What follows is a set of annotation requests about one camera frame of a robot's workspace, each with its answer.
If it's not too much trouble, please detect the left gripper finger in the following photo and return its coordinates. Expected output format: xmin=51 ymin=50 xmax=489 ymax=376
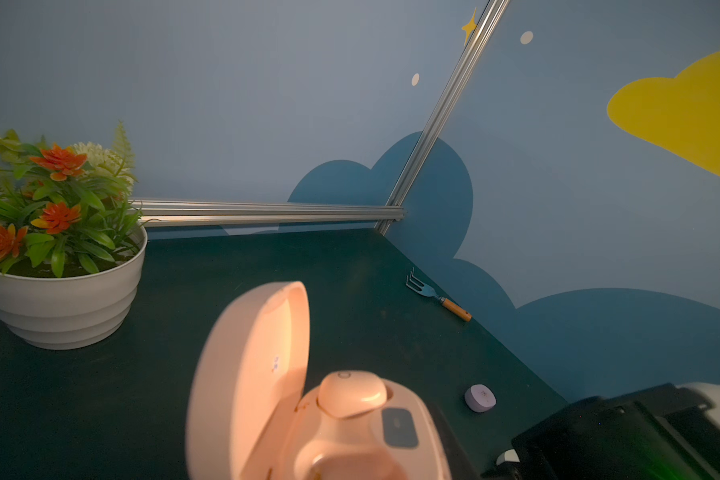
xmin=425 ymin=402 xmax=480 ymax=480

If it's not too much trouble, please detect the purple earbud charging case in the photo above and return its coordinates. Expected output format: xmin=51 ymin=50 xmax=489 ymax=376
xmin=464 ymin=384 xmax=497 ymax=413

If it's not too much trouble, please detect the white earbud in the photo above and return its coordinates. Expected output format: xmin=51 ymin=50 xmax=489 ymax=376
xmin=317 ymin=371 xmax=388 ymax=419

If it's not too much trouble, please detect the pink earbud charging case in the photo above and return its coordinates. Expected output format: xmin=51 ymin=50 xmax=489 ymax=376
xmin=186 ymin=281 xmax=451 ymax=479

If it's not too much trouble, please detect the white earbud charging case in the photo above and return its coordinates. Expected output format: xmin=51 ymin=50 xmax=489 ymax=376
xmin=495 ymin=449 xmax=520 ymax=466

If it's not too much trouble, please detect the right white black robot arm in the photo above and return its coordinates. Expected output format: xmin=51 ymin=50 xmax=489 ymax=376
xmin=481 ymin=382 xmax=720 ymax=479

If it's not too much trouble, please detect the potted plant white pot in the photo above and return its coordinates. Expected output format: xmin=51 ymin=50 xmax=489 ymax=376
xmin=0 ymin=125 xmax=148 ymax=350

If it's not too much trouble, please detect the blue garden fork wooden handle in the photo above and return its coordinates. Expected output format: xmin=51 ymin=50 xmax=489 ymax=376
xmin=405 ymin=269 xmax=473 ymax=322

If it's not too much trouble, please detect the aluminium back frame bar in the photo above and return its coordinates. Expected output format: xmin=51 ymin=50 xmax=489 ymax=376
xmin=132 ymin=199 xmax=405 ymax=228

